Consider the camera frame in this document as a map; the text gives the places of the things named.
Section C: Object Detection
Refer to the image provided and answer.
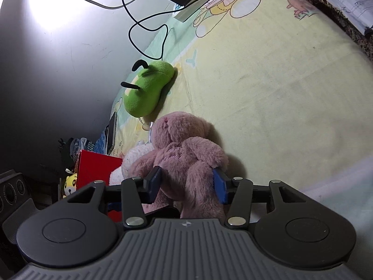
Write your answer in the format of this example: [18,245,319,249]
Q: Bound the white plush rabbit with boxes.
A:
[109,140,154,186]

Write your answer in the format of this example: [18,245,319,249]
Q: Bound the pink plush bear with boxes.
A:
[128,111,228,220]

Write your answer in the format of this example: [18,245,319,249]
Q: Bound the yellow tiger plush toy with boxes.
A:
[62,171,77,198]

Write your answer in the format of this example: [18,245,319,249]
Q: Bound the green plush toy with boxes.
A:
[121,59,175,118]

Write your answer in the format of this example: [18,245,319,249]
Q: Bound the red cardboard box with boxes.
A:
[76,150,122,190]

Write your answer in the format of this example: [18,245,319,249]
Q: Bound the blue floral cloth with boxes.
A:
[93,132,107,155]

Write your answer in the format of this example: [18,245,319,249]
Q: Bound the black smartphone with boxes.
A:
[106,112,117,155]

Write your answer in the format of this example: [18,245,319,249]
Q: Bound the pile of folded clothes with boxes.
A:
[58,137,95,158]

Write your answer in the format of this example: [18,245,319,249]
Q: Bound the cartoon print bed sheet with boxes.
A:
[102,0,373,251]

